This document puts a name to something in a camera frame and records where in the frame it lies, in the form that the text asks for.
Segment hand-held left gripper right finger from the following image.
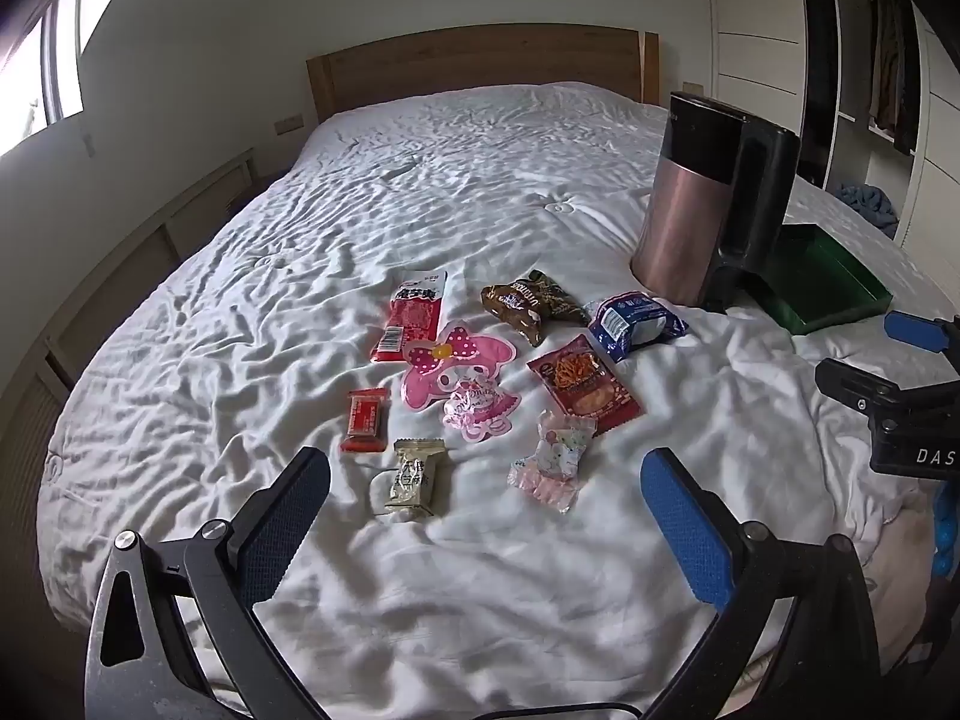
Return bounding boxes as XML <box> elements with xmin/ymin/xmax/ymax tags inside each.
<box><xmin>640</xmin><ymin>448</ymin><xmax>882</xmax><ymax>720</ymax></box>

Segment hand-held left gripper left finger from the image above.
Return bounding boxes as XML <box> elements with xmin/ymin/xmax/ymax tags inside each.
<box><xmin>84</xmin><ymin>446</ymin><xmax>332</xmax><ymax>720</ymax></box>

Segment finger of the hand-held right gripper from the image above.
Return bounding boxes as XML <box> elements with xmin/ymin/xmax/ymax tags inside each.
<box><xmin>883</xmin><ymin>310</ymin><xmax>960</xmax><ymax>355</ymax></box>
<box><xmin>815</xmin><ymin>358</ymin><xmax>925</xmax><ymax>422</ymax></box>

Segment blue and white snack packet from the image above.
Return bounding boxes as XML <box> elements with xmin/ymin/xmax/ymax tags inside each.
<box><xmin>587</xmin><ymin>292</ymin><xmax>689</xmax><ymax>362</ymax></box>

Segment pink bunny-shaped candy bag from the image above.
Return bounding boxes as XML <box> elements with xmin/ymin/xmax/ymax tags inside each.
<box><xmin>400</xmin><ymin>321</ymin><xmax>524</xmax><ymax>442</ymax></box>

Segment person's right hand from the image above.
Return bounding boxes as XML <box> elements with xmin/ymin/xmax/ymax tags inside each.
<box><xmin>932</xmin><ymin>495</ymin><xmax>960</xmax><ymax>582</ymax></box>

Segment green tray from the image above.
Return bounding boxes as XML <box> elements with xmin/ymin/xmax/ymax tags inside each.
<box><xmin>739</xmin><ymin>223</ymin><xmax>893</xmax><ymax>335</ymax></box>

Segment blue cloth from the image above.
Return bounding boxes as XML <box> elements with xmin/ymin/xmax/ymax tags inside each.
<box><xmin>836</xmin><ymin>181</ymin><xmax>901</xmax><ymax>237</ymax></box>

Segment small red snack packet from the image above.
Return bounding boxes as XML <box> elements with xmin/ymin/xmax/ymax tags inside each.
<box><xmin>340</xmin><ymin>388</ymin><xmax>392</xmax><ymax>455</ymax></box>

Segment beige small snack packet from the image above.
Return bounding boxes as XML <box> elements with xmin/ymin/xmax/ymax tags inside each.
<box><xmin>369</xmin><ymin>439</ymin><xmax>449</xmax><ymax>524</ymax></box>

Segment clear pastel candy packet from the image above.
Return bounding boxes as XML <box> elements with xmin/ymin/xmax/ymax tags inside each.
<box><xmin>508</xmin><ymin>410</ymin><xmax>597</xmax><ymax>515</ymax></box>

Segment dark red fries snack packet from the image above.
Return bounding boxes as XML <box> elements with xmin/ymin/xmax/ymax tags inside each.
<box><xmin>526</xmin><ymin>334</ymin><xmax>646</xmax><ymax>436</ymax></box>

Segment rose gold and black appliance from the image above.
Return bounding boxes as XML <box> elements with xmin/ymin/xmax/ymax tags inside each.
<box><xmin>631</xmin><ymin>91</ymin><xmax>802</xmax><ymax>314</ymax></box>

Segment long red snack packet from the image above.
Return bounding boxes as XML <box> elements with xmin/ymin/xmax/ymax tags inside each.
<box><xmin>371</xmin><ymin>268</ymin><xmax>449</xmax><ymax>365</ymax></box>

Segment hanging clothes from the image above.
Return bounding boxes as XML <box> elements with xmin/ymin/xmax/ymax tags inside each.
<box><xmin>868</xmin><ymin>0</ymin><xmax>922</xmax><ymax>155</ymax></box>

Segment brown crinkled snack packet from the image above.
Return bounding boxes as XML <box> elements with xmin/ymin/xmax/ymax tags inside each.
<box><xmin>481</xmin><ymin>270</ymin><xmax>593</xmax><ymax>347</ymax></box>

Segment white wardrobe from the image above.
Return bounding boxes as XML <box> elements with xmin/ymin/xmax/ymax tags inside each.
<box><xmin>701</xmin><ymin>0</ymin><xmax>960</xmax><ymax>256</ymax></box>

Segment wooden headboard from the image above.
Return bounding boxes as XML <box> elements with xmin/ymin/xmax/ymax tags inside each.
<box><xmin>306</xmin><ymin>24</ymin><xmax>661</xmax><ymax>125</ymax></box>

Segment window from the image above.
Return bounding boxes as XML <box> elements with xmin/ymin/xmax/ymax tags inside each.
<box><xmin>0</xmin><ymin>0</ymin><xmax>155</xmax><ymax>158</ymax></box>

